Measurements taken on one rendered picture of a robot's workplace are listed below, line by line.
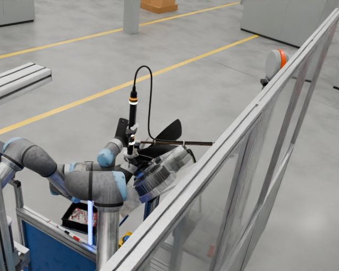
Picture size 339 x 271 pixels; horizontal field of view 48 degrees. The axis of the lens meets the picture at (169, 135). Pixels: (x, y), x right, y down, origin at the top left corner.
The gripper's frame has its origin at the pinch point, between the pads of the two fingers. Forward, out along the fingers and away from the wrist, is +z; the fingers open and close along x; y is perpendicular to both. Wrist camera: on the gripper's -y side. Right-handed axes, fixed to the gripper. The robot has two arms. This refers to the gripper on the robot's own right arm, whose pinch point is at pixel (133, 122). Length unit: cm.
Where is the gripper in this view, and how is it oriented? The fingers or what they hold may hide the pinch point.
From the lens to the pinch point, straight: 206.3
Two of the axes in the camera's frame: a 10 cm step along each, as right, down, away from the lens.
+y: -1.1, 8.3, 5.4
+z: 3.3, -4.8, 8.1
